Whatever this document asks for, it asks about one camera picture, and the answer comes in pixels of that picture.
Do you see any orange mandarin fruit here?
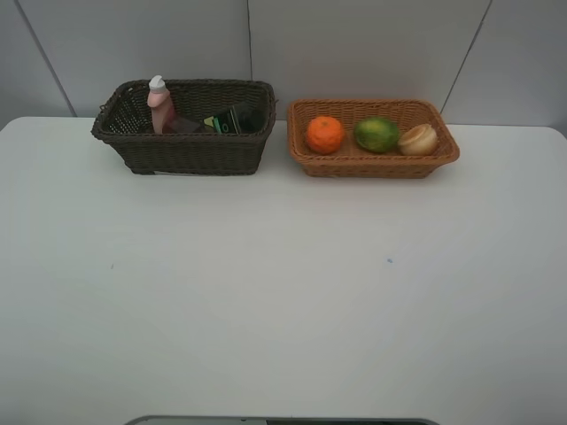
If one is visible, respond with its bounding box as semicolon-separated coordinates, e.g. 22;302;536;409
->
307;116;346;155

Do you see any dark green pump bottle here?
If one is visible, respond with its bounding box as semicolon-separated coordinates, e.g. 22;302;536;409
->
203;102;265;135

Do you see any green mango fruit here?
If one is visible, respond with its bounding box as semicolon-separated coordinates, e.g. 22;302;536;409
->
353;116;400;154

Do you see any translucent pink plastic cup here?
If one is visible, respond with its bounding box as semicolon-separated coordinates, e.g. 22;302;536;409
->
162;116;204;134

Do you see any red peach fruit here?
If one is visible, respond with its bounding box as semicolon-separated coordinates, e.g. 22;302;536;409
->
398;124;439;156

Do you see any pink spray bottle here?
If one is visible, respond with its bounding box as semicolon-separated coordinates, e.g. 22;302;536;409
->
147;75;175;135

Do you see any orange wicker basket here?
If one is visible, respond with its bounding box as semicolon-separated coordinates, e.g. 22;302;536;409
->
287;99;460;179

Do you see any dark brown wicker basket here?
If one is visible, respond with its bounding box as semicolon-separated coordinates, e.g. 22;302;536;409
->
91;79;276;175

